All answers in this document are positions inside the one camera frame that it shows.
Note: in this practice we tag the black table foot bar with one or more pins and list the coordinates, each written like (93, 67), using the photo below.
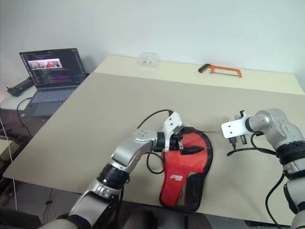
(265, 223)

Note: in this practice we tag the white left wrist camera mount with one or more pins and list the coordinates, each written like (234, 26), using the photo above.
(172, 121)

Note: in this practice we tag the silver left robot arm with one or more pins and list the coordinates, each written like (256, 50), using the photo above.
(128, 152)

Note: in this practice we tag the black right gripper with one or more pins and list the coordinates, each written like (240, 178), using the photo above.
(243, 139)

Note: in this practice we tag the orange hacksaw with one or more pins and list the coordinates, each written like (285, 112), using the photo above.
(225, 69)

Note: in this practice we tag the open laptop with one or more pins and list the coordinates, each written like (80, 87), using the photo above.
(54, 69)

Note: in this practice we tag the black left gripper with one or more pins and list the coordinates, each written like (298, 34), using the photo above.
(176, 137)

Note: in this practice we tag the red table tennis paddle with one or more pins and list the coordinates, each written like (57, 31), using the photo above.
(183, 190)

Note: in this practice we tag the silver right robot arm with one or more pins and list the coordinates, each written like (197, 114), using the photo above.
(281, 128)

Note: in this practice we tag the black and red paddle case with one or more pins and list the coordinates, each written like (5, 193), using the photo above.
(188, 167)

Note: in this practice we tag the white box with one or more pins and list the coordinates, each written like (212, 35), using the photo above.
(13, 101)

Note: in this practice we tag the clear plastic box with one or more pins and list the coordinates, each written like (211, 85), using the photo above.
(149, 59)

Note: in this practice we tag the black handheld controller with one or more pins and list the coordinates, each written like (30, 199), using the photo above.
(20, 87)

